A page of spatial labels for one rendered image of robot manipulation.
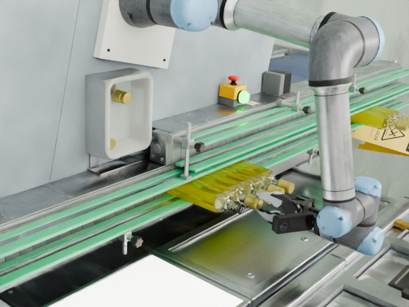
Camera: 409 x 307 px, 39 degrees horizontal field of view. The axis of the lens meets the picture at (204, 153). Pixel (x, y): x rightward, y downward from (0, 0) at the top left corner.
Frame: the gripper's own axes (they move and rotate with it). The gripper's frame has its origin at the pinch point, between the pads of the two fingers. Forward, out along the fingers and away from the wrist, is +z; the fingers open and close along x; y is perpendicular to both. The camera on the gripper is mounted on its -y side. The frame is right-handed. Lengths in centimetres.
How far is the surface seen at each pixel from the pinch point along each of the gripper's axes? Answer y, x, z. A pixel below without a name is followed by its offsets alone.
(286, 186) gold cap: 15.8, 0.6, 0.4
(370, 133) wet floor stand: 322, -72, 97
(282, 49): 158, 15, 91
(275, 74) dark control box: 59, 23, 34
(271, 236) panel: 7.3, -12.9, -1.2
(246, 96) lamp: 33.7, 19.6, 29.9
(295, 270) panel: -4.2, -13.1, -16.5
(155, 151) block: -10.1, 9.7, 30.9
